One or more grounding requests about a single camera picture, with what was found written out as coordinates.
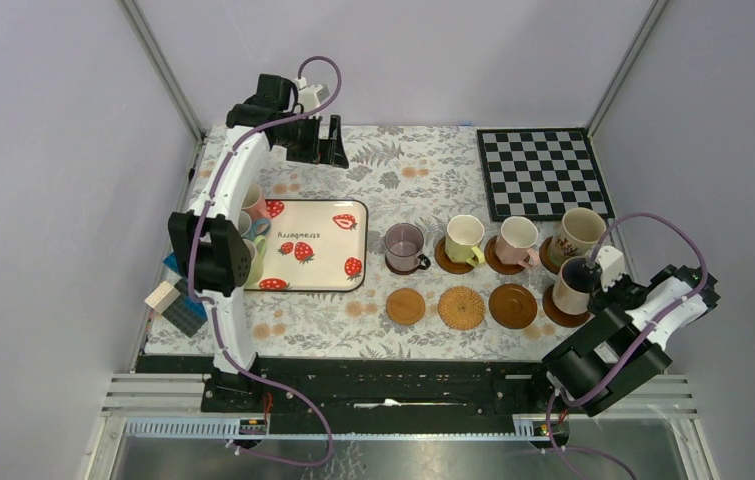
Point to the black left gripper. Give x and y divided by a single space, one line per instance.
326 151

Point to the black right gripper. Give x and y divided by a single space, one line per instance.
601 300

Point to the lilac cup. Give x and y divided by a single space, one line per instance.
575 283

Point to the large cream cup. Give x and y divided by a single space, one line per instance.
579 232

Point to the cream tray with black rim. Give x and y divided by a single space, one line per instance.
314 246

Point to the brown ridged wooden coaster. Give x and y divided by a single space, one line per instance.
513 306

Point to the white cup pink front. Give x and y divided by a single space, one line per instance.
515 243

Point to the black white chessboard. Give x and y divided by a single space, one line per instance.
540 173

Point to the purple cup dark handle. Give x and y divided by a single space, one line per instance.
403 241

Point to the woven rattan coaster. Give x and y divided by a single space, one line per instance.
461 308

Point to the white cup yellow handle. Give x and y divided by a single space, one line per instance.
463 240

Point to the light bamboo coaster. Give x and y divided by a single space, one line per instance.
405 306

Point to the white cup green body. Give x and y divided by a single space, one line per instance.
257 250

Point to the dark walnut coaster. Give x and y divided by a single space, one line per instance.
418 263

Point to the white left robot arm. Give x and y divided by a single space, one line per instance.
210 253

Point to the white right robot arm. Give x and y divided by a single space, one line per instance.
626 314

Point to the floral tablecloth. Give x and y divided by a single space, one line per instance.
419 175

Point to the blue block puzzle box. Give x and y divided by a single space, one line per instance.
185 314

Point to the wooden block pieces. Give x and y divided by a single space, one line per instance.
162 297

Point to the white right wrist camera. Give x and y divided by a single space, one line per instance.
612 266

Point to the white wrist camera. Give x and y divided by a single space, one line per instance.
311 96
612 266

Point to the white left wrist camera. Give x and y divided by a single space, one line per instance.
311 96

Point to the white cup pink handle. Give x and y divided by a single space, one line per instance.
254 203

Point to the white cup blue handle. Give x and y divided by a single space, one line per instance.
250 229

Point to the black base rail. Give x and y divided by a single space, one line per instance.
382 397

